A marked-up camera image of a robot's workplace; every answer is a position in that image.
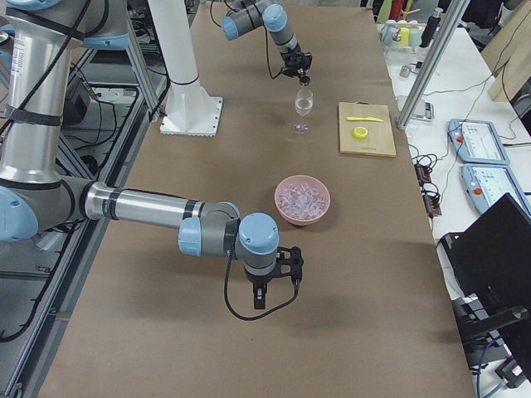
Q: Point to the clear wine glass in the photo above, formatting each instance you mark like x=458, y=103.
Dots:
x=303, y=105

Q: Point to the white camera mast base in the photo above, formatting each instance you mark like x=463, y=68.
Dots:
x=189, y=109

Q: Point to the metal cocktail jigger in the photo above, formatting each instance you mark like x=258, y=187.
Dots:
x=304, y=80

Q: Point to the lower blue teach pendant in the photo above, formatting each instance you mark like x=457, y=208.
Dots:
x=485, y=184

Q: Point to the blue teach pendant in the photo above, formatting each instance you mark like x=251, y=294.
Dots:
x=485, y=184
x=476, y=142

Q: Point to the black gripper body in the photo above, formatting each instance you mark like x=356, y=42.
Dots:
x=293, y=63
x=257, y=282

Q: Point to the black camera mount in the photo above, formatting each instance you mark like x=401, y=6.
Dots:
x=289, y=263
x=303, y=60

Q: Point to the yellow lemon half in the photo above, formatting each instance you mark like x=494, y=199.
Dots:
x=360, y=133

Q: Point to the black monitor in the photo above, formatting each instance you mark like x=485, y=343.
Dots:
x=491, y=260

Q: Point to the upper blue teach pendant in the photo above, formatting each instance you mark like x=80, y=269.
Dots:
x=476, y=142

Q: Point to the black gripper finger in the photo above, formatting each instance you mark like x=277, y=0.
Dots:
x=259, y=296

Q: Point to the yellow plastic knife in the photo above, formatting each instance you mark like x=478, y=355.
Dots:
x=366, y=119

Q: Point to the clear ice cubes pile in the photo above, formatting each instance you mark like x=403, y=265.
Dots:
x=301, y=201

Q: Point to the pink bowl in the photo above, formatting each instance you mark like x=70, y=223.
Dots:
x=313, y=182

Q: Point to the wooden cutting board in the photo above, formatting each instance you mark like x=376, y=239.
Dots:
x=380, y=141

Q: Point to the aluminium frame post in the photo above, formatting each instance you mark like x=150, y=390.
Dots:
x=450, y=21

